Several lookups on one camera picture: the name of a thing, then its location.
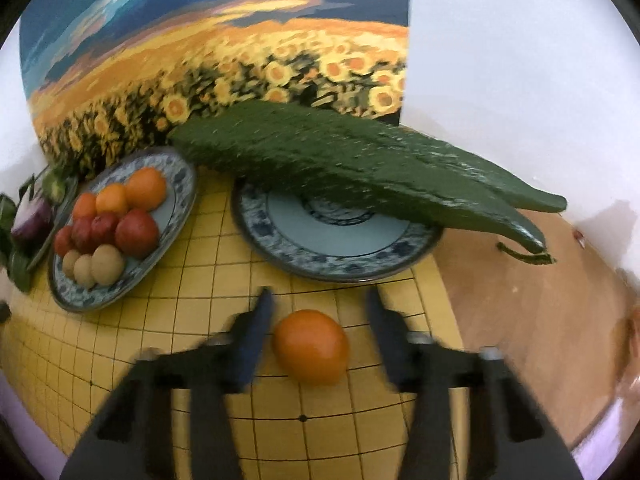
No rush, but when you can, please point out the green cucumber with curled stem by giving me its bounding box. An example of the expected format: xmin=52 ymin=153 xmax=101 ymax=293
xmin=172 ymin=125 xmax=556 ymax=266

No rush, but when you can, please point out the sunflower field painting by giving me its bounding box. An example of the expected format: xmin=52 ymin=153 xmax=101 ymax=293
xmin=19 ymin=0 xmax=411 ymax=176

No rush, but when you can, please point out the purple fluffy blanket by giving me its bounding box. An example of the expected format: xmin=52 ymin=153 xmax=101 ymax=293
xmin=0 ymin=375 xmax=631 ymax=480

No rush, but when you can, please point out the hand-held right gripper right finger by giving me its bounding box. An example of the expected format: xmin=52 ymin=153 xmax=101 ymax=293
xmin=365 ymin=287 xmax=585 ymax=480

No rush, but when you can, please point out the yellow grid board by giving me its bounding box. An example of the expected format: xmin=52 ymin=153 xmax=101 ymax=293
xmin=0 ymin=167 xmax=463 ymax=480

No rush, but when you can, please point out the large blue patterned plate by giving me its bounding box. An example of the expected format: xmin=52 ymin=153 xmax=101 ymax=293
xmin=48 ymin=146 xmax=198 ymax=314

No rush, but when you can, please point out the halved red onion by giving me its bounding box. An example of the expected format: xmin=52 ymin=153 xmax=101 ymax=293
xmin=11 ymin=194 xmax=54 ymax=241

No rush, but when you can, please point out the small blue patterned plate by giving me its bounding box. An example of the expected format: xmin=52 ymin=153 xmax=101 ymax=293
xmin=25 ymin=175 xmax=81 ymax=273

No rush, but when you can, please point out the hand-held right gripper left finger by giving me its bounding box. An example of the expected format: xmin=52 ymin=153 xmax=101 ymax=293
xmin=59 ymin=286 xmax=275 ymax=480

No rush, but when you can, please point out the green leafy vegetable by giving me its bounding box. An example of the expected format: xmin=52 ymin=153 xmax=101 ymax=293
xmin=0 ymin=165 xmax=68 ymax=293

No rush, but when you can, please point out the large red plum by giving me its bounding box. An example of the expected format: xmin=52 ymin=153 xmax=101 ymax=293
xmin=115 ymin=208 xmax=160 ymax=259

